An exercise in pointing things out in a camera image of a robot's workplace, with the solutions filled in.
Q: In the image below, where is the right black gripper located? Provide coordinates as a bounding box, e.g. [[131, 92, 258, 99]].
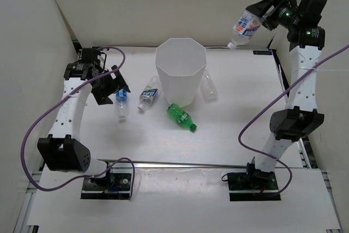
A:
[[245, 0, 300, 31]]

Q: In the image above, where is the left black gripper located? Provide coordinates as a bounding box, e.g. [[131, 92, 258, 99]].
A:
[[91, 65, 129, 105]]

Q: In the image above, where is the clear bottle red blue label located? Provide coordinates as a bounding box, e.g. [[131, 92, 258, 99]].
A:
[[227, 10, 262, 49]]

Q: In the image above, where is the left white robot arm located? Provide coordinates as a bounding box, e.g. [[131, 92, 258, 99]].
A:
[[37, 47, 130, 189]]

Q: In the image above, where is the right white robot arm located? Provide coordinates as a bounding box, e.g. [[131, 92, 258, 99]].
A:
[[245, 0, 327, 189]]

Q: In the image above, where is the white octagonal plastic bin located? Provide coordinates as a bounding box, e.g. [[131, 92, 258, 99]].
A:
[[155, 38, 207, 107]]

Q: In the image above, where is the clear crumpled bottle behind bin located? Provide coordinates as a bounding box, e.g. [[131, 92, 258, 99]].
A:
[[200, 69, 218, 103]]

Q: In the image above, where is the clear bottle white green label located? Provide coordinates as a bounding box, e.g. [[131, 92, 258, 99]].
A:
[[137, 76, 162, 111]]

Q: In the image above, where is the green plastic bottle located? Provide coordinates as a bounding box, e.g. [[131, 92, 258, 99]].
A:
[[166, 103, 197, 132]]

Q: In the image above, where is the aluminium rail bar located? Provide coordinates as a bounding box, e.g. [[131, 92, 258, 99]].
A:
[[95, 157, 249, 170]]

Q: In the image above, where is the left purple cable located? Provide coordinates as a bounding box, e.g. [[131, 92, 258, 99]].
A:
[[20, 46, 135, 201]]

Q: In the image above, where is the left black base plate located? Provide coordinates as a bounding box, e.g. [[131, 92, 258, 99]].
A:
[[80, 169, 134, 200]]

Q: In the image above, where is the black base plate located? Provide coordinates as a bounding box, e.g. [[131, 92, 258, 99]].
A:
[[221, 163, 281, 202], [80, 169, 134, 200]]

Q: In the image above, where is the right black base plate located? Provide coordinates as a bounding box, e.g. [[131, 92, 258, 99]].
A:
[[221, 163, 281, 202]]

